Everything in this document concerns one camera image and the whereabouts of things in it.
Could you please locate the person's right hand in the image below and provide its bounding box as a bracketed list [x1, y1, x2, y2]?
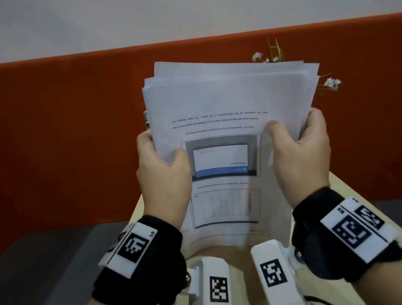
[264, 106, 338, 211]

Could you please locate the person's left hand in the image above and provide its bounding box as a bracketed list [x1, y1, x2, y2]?
[132, 125, 198, 234]

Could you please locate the stack of white papers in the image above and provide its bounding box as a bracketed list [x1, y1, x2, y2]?
[138, 43, 341, 263]

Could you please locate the black right wrist band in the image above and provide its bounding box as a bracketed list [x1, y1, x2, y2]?
[286, 178, 402, 290]

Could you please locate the black wrist band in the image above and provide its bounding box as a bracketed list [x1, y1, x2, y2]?
[83, 210, 192, 305]
[286, 178, 402, 290]

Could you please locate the black left wrist band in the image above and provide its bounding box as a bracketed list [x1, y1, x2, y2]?
[83, 210, 192, 305]

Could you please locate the potted green plant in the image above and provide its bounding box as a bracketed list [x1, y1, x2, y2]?
[250, 30, 344, 103]

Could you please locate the orange fabric partition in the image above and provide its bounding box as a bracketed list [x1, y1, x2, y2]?
[0, 11, 402, 270]

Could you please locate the light wooden table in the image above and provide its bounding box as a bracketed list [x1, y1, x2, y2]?
[124, 162, 402, 305]

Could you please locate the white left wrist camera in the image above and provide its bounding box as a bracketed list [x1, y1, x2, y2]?
[179, 255, 234, 305]

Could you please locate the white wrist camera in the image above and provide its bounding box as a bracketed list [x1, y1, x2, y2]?
[249, 236, 310, 305]
[179, 255, 234, 305]

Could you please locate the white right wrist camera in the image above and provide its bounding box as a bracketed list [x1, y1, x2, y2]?
[249, 236, 310, 305]

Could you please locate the black cable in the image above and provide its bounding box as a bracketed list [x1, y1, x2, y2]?
[304, 292, 346, 305]

